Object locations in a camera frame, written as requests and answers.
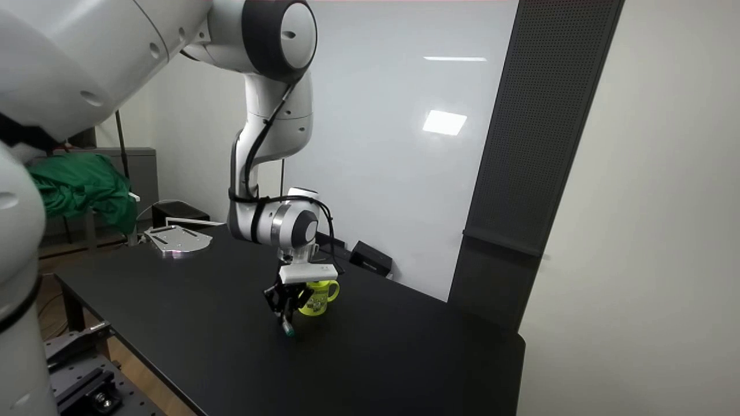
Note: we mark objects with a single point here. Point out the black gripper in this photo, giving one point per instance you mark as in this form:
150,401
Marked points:
289,294

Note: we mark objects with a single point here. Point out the green marker pen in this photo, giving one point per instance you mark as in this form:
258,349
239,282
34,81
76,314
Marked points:
289,328

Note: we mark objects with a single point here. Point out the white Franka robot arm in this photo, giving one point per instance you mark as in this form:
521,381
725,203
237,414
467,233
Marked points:
70,61

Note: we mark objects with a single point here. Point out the yellow-green ceramic mug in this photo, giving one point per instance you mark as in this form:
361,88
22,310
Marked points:
317,299

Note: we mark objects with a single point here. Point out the small black power adapter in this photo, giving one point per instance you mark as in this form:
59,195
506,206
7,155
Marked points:
370,258

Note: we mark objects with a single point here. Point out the silver monitor stand base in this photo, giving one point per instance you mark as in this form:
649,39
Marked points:
177,240

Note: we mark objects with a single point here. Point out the green cloth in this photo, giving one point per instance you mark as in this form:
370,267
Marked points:
82,188

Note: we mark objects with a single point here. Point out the black vertical pillar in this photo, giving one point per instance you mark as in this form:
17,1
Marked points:
533,154

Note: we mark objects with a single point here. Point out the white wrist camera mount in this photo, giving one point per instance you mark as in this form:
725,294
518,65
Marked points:
309,273

